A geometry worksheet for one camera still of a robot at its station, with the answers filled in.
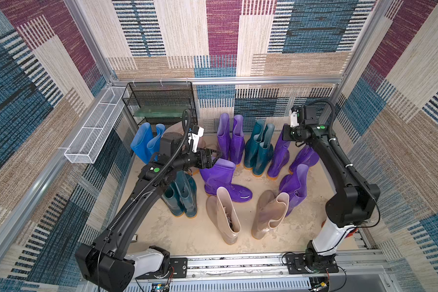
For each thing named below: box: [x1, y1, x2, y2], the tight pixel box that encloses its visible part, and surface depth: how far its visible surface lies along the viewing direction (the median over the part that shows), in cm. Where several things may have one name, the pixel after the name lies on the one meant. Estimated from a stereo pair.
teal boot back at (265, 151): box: [252, 123, 275, 178], surface depth 87 cm
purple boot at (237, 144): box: [229, 114, 246, 166], surface depth 93 cm
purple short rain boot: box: [199, 158, 253, 203], surface depth 86 cm
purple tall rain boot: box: [217, 112, 232, 160], surface depth 96 cm
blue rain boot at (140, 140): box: [130, 122, 153, 165], surface depth 85 cm
